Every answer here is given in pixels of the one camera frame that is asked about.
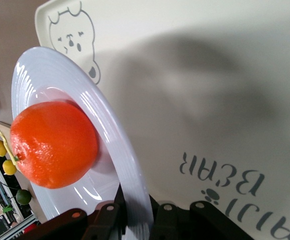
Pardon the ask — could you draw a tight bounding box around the orange fruit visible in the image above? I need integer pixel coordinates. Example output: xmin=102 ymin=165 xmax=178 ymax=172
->
xmin=9 ymin=101 xmax=99 ymax=190

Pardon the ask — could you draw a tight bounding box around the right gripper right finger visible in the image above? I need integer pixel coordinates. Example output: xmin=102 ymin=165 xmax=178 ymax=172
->
xmin=148 ymin=196 xmax=256 ymax=240

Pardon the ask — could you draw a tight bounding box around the dark green lime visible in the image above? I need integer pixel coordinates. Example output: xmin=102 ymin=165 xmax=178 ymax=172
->
xmin=15 ymin=189 xmax=33 ymax=206

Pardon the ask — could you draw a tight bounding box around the wooden cutting board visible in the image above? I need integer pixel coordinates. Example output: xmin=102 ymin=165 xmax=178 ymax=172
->
xmin=0 ymin=121 xmax=13 ymax=141

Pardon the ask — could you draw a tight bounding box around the red plastic object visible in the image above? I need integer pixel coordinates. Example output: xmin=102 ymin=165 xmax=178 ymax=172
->
xmin=22 ymin=223 xmax=38 ymax=233

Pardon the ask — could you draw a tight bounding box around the cream tray with bear print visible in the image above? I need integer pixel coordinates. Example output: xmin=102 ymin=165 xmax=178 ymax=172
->
xmin=34 ymin=0 xmax=290 ymax=240

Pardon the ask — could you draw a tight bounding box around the white round plate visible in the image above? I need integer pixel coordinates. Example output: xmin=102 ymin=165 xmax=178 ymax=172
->
xmin=10 ymin=46 xmax=154 ymax=240

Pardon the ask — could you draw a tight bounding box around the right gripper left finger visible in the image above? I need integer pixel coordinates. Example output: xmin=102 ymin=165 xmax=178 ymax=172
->
xmin=38 ymin=183 xmax=127 ymax=240

